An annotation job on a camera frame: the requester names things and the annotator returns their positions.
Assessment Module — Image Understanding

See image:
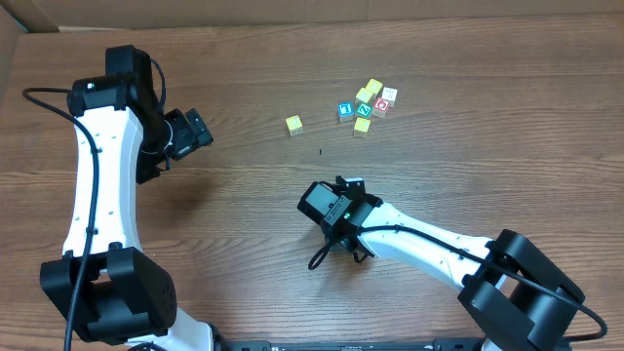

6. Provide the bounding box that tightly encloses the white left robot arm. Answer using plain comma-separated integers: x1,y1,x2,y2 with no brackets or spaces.
40,45,219,350

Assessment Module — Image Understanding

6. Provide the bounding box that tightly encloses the green letter Z block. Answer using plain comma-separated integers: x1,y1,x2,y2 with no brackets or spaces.
356,103,372,119

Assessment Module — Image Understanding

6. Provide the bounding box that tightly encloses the yellow block top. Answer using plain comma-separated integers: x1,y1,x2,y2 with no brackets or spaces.
365,78,383,96

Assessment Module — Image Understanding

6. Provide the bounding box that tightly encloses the white block red print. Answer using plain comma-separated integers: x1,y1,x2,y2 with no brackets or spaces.
381,87,398,107

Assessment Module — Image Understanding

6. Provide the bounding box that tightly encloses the yellow wooden block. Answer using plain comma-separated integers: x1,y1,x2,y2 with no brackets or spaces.
354,117,371,137

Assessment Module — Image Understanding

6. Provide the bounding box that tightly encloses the blue letter block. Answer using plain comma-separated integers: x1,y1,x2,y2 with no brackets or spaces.
336,101,355,123

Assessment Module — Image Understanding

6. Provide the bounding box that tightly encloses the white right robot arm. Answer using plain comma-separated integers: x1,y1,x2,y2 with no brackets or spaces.
297,176,584,350

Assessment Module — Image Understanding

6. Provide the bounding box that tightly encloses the red bordered block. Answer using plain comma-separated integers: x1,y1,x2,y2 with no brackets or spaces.
371,97,390,118

